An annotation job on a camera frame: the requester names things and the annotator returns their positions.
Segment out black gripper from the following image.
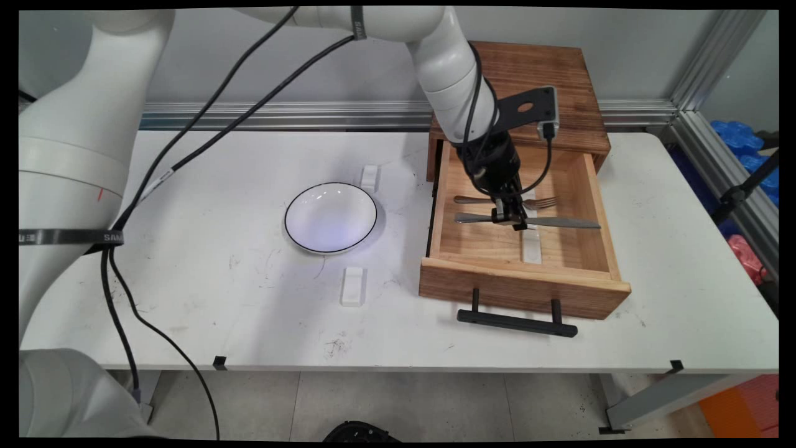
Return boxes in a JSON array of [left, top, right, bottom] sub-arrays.
[[457, 131, 529, 232]]

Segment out metal table knife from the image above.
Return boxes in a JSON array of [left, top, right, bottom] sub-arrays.
[[454, 212, 602, 230]]

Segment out metal fork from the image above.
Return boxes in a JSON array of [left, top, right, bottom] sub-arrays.
[[453, 195, 557, 210]]

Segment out light wooden drawer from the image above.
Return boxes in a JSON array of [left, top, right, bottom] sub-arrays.
[[419, 140, 632, 320]]

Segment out dark wooden cabinet box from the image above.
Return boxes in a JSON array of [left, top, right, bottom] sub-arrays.
[[426, 39, 612, 183]]

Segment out white bowl with black rim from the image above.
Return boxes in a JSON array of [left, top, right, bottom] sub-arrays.
[[284, 182, 378, 255]]

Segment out black tripod stand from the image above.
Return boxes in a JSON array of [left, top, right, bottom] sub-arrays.
[[711, 149, 779, 225]]

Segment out grey metal table leg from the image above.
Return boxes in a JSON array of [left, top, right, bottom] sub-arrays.
[[127, 371, 162, 424], [599, 372, 756, 434]]

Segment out red plastic bag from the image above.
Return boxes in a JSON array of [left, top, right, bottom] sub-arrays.
[[728, 234, 769, 286]]

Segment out blue plastic bag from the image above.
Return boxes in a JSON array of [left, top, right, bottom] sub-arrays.
[[711, 119, 779, 206]]

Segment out black rounded base object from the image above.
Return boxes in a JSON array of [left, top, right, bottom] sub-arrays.
[[323, 421, 402, 442]]

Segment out orange box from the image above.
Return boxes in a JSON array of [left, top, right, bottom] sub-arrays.
[[698, 375, 779, 439]]

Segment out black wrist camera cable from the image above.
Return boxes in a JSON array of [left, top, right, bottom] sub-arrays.
[[460, 44, 555, 200]]

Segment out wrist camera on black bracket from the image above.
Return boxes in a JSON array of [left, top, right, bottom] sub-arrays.
[[496, 86, 559, 141]]

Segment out black drawer handle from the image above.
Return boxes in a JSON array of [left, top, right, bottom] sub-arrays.
[[457, 288, 578, 338]]

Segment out short aluminium frame rail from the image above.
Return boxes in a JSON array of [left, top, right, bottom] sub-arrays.
[[659, 111, 779, 281]]

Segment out long aluminium frame rail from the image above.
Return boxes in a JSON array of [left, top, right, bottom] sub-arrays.
[[140, 98, 678, 133]]

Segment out upright aluminium frame post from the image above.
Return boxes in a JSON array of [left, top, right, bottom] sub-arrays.
[[669, 9, 769, 113]]

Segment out black arm cable white tag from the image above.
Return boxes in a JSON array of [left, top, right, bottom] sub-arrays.
[[99, 34, 356, 405]]

